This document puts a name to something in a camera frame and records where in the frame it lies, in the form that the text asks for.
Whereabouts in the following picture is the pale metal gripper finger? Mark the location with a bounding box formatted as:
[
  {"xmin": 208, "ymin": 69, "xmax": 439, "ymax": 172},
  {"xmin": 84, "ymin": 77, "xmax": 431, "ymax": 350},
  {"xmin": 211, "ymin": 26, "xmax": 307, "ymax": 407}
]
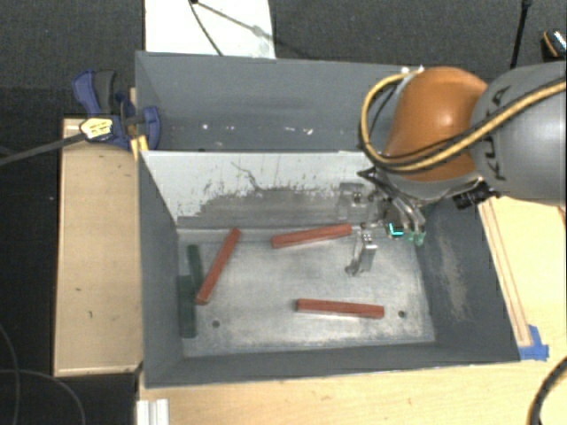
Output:
[
  {"xmin": 360, "ymin": 231, "xmax": 379, "ymax": 275},
  {"xmin": 345, "ymin": 233, "xmax": 363, "ymax": 278}
]

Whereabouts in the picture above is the grey metal bin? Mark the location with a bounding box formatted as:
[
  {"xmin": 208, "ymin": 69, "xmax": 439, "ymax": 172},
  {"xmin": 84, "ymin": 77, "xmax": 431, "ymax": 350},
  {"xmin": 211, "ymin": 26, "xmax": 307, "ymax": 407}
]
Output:
[{"xmin": 134, "ymin": 50, "xmax": 522, "ymax": 390}]

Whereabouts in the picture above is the red-brown flat block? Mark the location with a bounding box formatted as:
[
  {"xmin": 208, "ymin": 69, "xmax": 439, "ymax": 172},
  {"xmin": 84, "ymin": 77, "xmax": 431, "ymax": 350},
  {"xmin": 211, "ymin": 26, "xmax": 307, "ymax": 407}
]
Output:
[
  {"xmin": 295, "ymin": 297, "xmax": 386, "ymax": 321},
  {"xmin": 194, "ymin": 227, "xmax": 243, "ymax": 306},
  {"xmin": 270, "ymin": 223, "xmax": 354, "ymax": 251}
]

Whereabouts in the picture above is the dark green flat block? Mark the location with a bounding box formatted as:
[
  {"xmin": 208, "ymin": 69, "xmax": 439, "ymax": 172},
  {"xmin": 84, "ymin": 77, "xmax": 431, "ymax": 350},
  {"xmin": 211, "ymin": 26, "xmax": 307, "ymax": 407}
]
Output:
[{"xmin": 177, "ymin": 274, "xmax": 198, "ymax": 340}]

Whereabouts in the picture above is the pale wood flat board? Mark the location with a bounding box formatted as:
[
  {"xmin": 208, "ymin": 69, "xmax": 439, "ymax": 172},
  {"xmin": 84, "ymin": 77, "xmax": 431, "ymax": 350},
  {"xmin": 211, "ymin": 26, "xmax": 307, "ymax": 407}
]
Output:
[{"xmin": 53, "ymin": 118, "xmax": 145, "ymax": 377}]

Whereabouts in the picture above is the black cylinder on white bracket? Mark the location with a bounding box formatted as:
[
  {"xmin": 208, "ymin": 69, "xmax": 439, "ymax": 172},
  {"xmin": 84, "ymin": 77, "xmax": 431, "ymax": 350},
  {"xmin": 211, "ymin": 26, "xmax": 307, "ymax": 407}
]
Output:
[{"xmin": 452, "ymin": 180, "xmax": 501, "ymax": 211}]

